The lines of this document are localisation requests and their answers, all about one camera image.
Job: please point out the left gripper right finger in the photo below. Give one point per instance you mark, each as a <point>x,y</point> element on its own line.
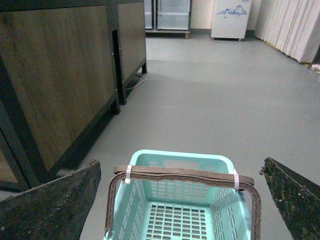
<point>296,198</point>

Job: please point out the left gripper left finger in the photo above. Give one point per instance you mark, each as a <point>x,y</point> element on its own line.
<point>56,210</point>

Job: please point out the light blue plastic basket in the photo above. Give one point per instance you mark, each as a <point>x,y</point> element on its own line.
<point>178,210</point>

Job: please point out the wooden dark-framed display cabinet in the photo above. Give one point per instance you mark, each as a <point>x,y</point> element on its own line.
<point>65,67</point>

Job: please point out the white folding partition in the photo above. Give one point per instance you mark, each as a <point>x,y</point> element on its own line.
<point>291,26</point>

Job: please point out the brown basket handle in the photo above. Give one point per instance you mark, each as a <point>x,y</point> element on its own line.
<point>211,179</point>

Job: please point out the white chest freezer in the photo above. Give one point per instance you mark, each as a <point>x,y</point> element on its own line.
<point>230,19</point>

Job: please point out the glass door refrigerator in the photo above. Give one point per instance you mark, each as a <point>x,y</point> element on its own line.
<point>168,17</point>

